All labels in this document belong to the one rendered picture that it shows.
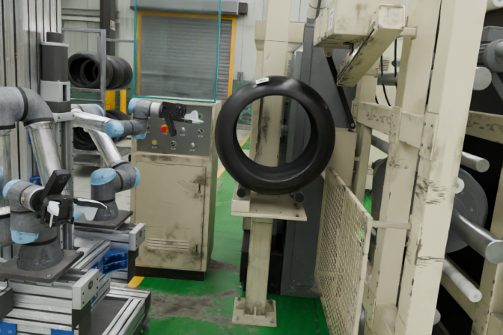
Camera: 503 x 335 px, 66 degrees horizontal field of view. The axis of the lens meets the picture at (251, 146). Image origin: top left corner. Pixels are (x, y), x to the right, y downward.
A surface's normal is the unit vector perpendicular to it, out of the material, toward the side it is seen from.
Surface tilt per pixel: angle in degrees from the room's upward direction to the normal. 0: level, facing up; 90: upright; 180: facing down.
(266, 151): 90
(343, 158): 90
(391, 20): 72
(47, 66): 90
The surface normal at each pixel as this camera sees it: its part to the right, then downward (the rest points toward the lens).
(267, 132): -0.03, 0.17
